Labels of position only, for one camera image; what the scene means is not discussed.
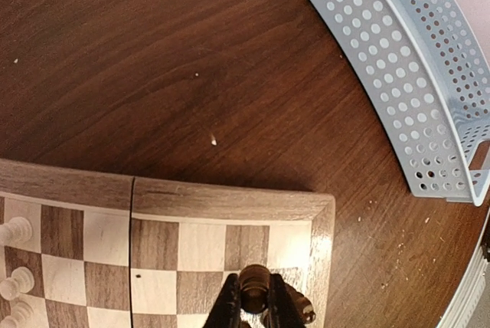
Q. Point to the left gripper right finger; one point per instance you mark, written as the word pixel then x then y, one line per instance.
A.
pixel 282 312

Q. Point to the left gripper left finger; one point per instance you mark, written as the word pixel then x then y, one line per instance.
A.
pixel 225 312

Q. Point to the eleventh dark chess piece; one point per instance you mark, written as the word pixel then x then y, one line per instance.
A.
pixel 254 282

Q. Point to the wooden chess board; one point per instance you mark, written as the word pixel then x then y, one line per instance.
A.
pixel 90 249

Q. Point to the light blue plastic basket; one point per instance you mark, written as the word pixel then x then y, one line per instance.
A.
pixel 428 80

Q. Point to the front aluminium rail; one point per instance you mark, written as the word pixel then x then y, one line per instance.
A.
pixel 471 288

